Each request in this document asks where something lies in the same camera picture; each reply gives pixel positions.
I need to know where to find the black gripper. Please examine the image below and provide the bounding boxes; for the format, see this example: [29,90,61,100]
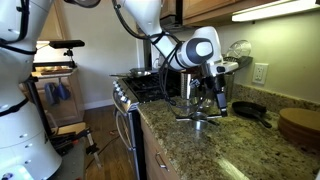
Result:
[201,63,228,117]

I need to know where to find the large steel measuring cup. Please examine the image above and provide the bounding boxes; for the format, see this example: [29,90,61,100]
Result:
[176,112,221,121]

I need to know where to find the small steel measuring cup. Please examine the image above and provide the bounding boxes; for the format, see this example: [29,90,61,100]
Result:
[190,120,219,131]

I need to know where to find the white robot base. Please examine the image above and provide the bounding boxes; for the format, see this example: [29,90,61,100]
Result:
[0,0,62,180]

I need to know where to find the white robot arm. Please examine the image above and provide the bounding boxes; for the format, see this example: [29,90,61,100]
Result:
[112,0,239,117]

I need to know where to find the steel mixing bowl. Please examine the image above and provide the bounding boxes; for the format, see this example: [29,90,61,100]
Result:
[189,97,214,111]

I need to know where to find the rear perforated steel utensil holder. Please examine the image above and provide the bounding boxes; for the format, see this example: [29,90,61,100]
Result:
[224,73,234,101]

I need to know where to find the perforated steel utensil holder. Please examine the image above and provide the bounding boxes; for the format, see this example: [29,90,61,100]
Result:
[181,73,200,100]
[224,73,234,101]

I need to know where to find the black cast iron skillet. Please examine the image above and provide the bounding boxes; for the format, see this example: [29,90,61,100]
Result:
[232,101,272,128]

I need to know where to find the front perforated steel utensil holder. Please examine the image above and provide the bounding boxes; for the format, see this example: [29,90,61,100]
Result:
[181,73,200,100]

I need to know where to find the round wooden board stack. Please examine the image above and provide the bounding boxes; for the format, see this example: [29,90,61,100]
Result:
[278,108,320,150]

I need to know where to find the wooden upper cabinets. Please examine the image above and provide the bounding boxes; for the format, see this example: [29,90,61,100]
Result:
[160,0,277,27]

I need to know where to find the steel pan on stove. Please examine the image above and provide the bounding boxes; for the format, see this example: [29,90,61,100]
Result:
[111,68,150,78]

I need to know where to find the black gas stove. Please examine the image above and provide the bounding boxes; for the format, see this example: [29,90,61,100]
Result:
[112,68,183,180]

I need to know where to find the under-cabinet light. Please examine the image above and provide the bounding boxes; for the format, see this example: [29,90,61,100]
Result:
[232,0,320,22]

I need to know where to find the white wall outlet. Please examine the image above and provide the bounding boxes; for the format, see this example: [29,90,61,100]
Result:
[252,63,268,85]

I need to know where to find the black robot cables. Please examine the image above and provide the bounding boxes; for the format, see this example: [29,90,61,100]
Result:
[111,0,208,119]

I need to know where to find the black camera on stand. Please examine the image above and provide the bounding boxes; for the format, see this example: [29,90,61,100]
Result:
[33,40,85,68]

